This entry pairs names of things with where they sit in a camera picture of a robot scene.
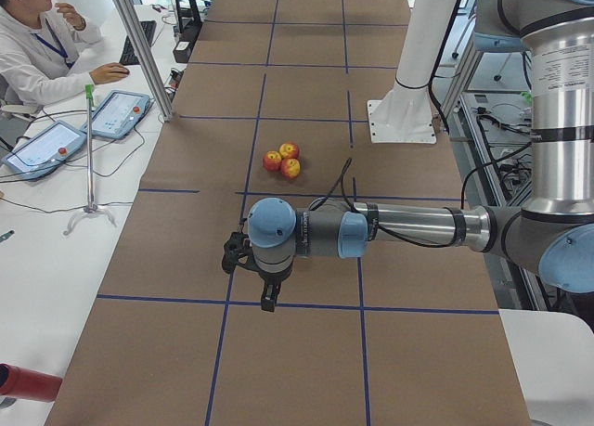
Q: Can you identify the blue teach pendant near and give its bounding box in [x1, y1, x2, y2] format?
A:
[1, 121, 87, 180]

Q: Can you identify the black keyboard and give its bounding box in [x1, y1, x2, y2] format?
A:
[118, 19, 158, 66]

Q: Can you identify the blue teach pendant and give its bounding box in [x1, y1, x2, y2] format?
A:
[1, 121, 87, 180]
[91, 90, 151, 139]

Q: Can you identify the aluminium frame post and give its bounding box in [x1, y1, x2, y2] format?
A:
[112, 0, 174, 123]

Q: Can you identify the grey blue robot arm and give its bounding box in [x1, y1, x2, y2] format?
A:
[240, 0, 593, 311]

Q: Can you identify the blue teach pendant far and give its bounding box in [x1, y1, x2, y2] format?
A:
[91, 90, 151, 139]

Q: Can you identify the person in white hoodie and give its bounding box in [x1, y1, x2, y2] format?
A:
[1, 0, 128, 107]

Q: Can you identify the metal stand green clip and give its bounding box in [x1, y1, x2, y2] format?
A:
[63, 84, 116, 237]

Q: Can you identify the black computer mouse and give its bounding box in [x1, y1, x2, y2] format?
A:
[110, 67, 130, 75]

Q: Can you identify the red yellow apple front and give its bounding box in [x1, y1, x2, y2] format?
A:
[280, 158, 301, 180]

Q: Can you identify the black box on table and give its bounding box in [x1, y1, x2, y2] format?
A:
[173, 41, 192, 64]

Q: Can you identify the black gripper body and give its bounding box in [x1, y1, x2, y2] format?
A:
[254, 258, 293, 290]

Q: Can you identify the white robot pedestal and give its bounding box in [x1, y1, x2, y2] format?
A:
[368, 0, 459, 144]

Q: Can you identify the red cylinder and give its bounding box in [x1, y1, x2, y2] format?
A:
[1, 363, 62, 402]

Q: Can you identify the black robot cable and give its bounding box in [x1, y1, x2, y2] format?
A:
[307, 157, 535, 248]

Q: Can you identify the red yellow apple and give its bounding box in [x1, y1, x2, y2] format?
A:
[280, 158, 301, 180]
[262, 150, 283, 172]
[278, 142, 300, 160]

